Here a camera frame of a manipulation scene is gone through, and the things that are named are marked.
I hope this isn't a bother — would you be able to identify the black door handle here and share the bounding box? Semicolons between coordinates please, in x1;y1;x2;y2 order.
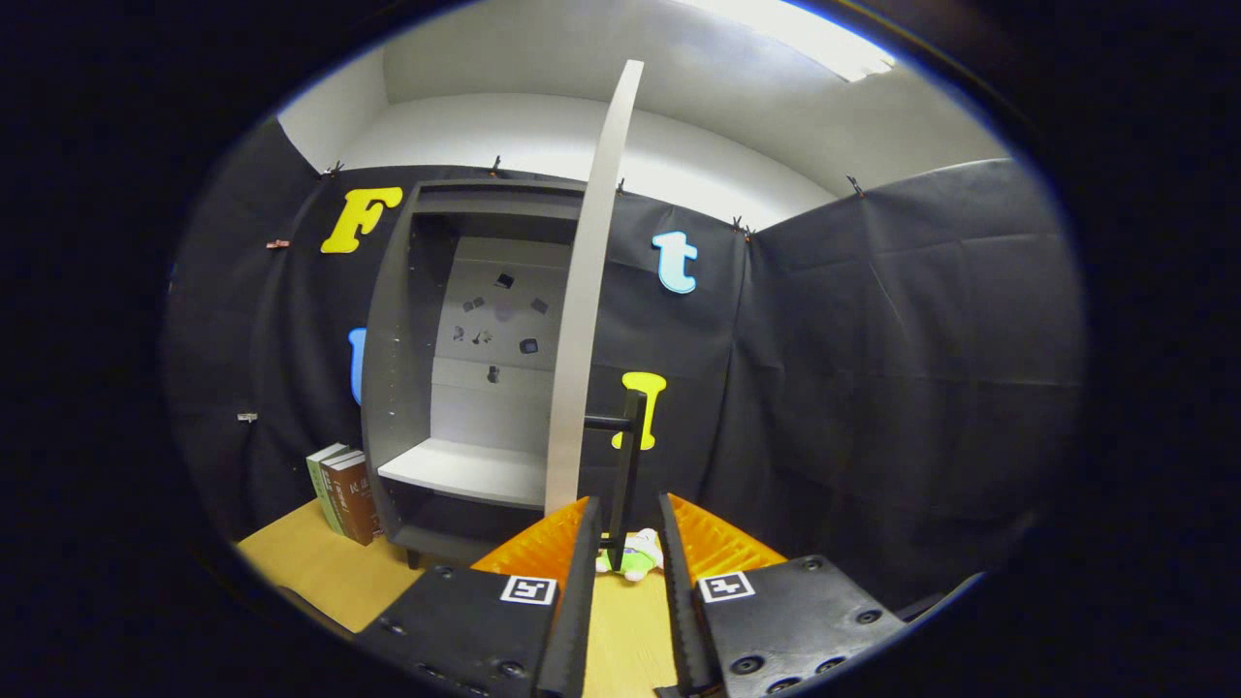
585;390;649;573

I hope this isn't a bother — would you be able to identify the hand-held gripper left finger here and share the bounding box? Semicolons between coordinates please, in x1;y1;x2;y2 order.
351;494;604;698

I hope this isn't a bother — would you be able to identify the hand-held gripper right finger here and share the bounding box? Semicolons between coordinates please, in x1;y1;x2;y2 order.
654;492;912;698

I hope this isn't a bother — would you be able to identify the brown book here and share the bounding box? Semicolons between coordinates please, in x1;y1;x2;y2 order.
320;451;384;547

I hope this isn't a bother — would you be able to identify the grey cabinet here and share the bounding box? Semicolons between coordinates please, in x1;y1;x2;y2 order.
361;177;592;568

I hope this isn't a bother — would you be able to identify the green white toy figure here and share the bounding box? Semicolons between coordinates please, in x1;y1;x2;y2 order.
594;528;665;583

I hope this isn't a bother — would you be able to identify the ceiling light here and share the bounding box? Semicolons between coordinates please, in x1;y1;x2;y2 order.
698;0;898;83

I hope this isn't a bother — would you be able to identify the black backdrop cloth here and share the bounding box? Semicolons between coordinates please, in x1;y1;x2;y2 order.
165;116;1085;621

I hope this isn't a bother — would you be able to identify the white cabinet shelf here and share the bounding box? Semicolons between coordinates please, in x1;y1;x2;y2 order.
378;438;549;510

